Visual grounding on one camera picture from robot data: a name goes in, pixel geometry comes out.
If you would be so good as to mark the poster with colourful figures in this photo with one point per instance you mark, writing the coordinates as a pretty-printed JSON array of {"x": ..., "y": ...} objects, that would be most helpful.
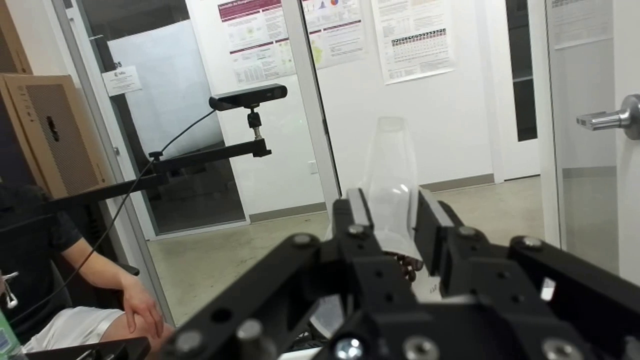
[{"x": 333, "y": 33}]

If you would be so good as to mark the poster with tables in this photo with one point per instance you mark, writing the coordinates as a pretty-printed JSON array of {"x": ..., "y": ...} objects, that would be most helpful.
[{"x": 413, "y": 41}]

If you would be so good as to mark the person's hand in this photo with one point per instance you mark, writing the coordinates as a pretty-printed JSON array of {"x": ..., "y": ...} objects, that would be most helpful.
[{"x": 143, "y": 307}]

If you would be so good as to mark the clear plastic test tube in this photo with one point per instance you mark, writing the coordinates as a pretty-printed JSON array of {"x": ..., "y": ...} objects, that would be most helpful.
[{"x": 393, "y": 173}]

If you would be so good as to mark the black bar camera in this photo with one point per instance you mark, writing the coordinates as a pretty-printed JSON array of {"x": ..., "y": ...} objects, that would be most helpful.
[{"x": 247, "y": 97}]

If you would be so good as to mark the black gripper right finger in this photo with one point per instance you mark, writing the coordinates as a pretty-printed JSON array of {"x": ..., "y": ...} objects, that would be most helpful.
[{"x": 461, "y": 263}]

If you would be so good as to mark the poster with maroon header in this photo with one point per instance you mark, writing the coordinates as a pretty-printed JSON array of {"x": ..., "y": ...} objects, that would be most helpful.
[{"x": 257, "y": 41}]

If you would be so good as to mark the white shorts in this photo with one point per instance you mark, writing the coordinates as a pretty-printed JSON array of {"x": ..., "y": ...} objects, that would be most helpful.
[{"x": 73, "y": 326}]

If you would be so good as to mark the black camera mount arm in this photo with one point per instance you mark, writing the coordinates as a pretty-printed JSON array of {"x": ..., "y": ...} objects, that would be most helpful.
[{"x": 200, "y": 159}]

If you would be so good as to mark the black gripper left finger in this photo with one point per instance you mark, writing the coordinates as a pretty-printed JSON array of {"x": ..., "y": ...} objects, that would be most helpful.
[{"x": 353, "y": 230}]

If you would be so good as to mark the person's black shirt torso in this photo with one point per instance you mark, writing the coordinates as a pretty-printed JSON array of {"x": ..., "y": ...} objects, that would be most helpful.
[{"x": 27, "y": 247}]

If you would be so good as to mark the person's forearm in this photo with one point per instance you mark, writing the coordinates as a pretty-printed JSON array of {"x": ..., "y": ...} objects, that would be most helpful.
[{"x": 100, "y": 267}]

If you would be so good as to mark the large cardboard box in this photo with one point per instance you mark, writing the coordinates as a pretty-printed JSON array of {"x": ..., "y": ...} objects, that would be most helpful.
[{"x": 61, "y": 133}]

